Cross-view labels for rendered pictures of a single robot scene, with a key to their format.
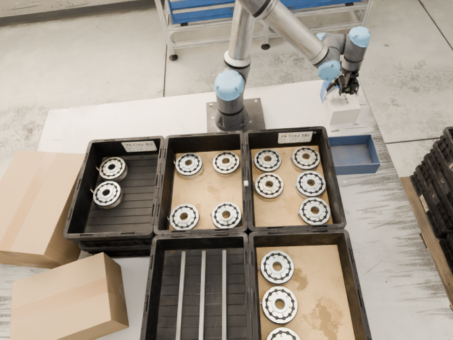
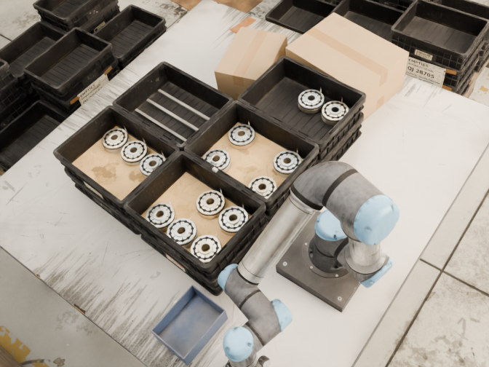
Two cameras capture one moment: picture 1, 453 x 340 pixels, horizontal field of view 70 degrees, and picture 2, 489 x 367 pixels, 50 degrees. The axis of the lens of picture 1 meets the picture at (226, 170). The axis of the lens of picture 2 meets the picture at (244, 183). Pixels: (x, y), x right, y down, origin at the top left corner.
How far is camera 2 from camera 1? 1.66 m
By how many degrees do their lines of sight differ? 62
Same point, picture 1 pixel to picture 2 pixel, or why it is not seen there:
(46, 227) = (306, 52)
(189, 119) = not seen: hidden behind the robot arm
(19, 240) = (309, 38)
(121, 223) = (279, 102)
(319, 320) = (108, 170)
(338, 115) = not seen: hidden behind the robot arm
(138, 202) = (288, 119)
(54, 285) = (263, 52)
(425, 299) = (58, 265)
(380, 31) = not seen: outside the picture
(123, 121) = (429, 167)
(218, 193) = (244, 171)
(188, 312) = (182, 111)
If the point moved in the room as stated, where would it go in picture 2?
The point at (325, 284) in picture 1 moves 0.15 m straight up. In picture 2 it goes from (118, 188) to (105, 163)
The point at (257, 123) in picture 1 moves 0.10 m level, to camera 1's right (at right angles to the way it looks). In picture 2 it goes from (303, 271) to (289, 296)
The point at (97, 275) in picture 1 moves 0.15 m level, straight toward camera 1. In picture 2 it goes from (248, 73) to (215, 85)
